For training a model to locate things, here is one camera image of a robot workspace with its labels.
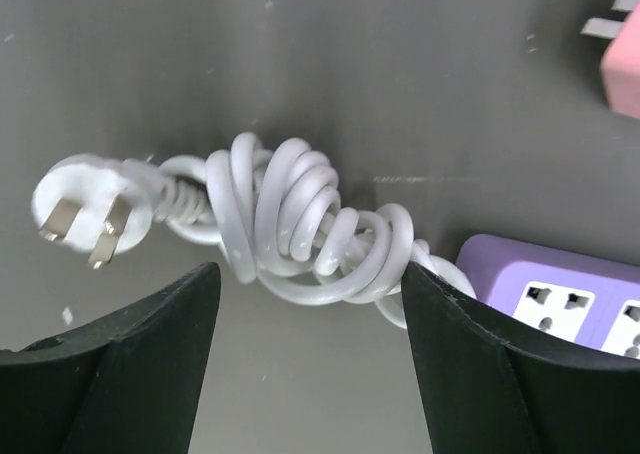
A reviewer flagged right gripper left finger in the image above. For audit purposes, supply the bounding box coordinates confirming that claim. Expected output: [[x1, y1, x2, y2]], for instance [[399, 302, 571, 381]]
[[1, 263, 221, 454]]

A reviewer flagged white strip cord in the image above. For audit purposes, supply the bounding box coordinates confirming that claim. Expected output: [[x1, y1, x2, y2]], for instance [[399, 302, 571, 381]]
[[30, 131, 479, 331]]

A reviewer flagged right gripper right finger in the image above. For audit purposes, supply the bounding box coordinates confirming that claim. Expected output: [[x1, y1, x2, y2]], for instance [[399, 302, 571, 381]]
[[402, 263, 639, 454]]

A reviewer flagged purple power strip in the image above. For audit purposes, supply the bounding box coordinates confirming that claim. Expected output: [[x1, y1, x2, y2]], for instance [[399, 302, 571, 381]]
[[456, 234, 639, 359]]

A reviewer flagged pink cube plug adapter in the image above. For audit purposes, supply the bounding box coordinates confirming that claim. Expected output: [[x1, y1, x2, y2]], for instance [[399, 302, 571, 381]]
[[581, 0, 639, 120]]

